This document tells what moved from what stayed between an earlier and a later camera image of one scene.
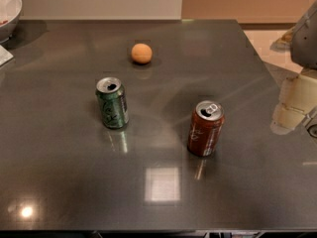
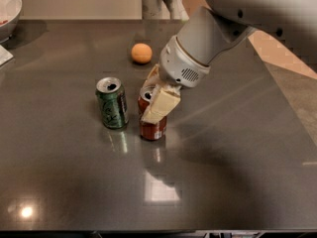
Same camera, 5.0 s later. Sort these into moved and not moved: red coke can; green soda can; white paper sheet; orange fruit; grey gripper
Moved: grey gripper; red coke can
Not moved: white paper sheet; orange fruit; green soda can
